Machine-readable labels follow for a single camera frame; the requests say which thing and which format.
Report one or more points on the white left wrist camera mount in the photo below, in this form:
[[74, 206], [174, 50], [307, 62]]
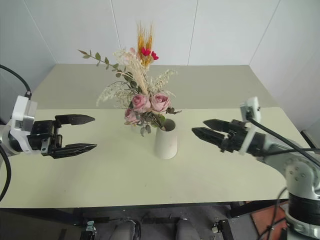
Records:
[[20, 110]]

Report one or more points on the red-brown floor mat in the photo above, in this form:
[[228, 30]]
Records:
[[265, 222]]

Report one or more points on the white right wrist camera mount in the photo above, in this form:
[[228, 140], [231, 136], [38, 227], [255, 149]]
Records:
[[251, 105]]

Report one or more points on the black table frame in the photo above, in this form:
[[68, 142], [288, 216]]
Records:
[[240, 210]]

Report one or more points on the metal table caster bracket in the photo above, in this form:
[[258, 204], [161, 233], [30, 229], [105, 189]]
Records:
[[221, 228], [90, 228]]

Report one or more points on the pink rose bouquet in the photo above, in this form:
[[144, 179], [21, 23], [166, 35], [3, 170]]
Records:
[[160, 101]]

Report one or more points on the black object at wall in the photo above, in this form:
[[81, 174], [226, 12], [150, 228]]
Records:
[[310, 138]]

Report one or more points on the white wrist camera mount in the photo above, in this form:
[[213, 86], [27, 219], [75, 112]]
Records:
[[20, 110], [251, 105]]

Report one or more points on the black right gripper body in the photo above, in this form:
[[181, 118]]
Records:
[[235, 140]]

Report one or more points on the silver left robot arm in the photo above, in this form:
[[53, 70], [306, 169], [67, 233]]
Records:
[[4, 140]]

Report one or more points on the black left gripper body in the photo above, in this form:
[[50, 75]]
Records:
[[42, 133]]

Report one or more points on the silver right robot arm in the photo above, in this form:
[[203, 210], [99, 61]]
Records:
[[297, 172]]

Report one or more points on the white ceramic vase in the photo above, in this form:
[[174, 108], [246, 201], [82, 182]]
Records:
[[166, 145]]

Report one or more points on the dried wheat and pampas bouquet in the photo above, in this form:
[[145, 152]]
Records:
[[140, 72]]

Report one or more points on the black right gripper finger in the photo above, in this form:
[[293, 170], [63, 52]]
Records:
[[210, 136], [218, 125]]

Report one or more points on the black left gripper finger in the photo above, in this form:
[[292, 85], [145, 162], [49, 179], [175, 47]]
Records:
[[75, 119], [75, 149]]

